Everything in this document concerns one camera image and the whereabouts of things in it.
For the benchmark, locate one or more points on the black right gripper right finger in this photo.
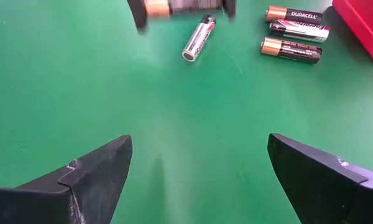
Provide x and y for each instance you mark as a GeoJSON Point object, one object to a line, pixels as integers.
{"type": "Point", "coordinates": [323, 193]}

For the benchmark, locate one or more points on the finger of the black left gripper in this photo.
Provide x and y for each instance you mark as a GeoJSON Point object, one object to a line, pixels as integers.
{"type": "Point", "coordinates": [138, 12]}
{"type": "Point", "coordinates": [230, 7]}

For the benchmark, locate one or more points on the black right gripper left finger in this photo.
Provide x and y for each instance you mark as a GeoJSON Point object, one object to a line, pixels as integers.
{"type": "Point", "coordinates": [81, 199]}

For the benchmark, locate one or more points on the red plastic bin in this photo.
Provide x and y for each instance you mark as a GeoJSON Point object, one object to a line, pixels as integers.
{"type": "Point", "coordinates": [363, 25]}

